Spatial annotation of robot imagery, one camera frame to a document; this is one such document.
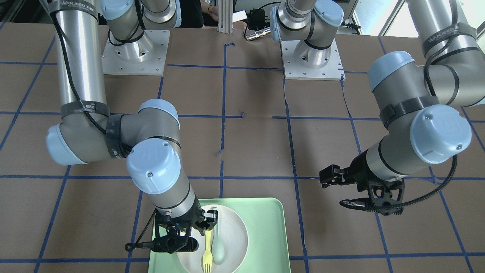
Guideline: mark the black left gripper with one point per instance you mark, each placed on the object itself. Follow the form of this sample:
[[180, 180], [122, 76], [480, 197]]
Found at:
[[358, 170]]

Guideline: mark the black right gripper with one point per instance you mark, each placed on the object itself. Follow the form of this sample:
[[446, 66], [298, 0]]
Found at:
[[198, 217]]

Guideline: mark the yellow plastic fork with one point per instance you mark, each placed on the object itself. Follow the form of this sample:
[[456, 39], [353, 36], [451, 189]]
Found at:
[[207, 258]]

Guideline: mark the white round plate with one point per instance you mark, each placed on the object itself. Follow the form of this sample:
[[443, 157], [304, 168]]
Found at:
[[234, 236]]

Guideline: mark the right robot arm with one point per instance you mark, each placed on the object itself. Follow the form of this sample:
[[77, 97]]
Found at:
[[149, 140]]

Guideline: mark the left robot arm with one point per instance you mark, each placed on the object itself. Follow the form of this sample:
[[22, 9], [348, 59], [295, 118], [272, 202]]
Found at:
[[418, 108]]

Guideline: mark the pale green plastic spoon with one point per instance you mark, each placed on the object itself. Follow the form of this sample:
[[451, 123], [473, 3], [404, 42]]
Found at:
[[217, 248]]

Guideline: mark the light green plastic tray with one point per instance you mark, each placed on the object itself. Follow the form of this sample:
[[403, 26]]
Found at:
[[267, 246]]

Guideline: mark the black power adapter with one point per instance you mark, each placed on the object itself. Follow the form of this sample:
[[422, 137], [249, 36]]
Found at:
[[256, 19]]

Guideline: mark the white smartphone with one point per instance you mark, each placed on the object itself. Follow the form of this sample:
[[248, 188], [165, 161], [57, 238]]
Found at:
[[239, 16]]

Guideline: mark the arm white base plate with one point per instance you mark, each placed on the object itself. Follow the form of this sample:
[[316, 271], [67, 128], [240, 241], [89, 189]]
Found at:
[[301, 62]]

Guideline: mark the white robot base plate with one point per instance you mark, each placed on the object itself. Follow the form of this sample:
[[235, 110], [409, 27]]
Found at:
[[143, 57]]

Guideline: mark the silver cable connector plug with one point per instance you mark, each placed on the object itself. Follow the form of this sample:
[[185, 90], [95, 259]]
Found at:
[[258, 34]]

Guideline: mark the aluminium frame post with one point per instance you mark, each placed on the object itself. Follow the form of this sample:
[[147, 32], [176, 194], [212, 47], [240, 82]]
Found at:
[[225, 16]]

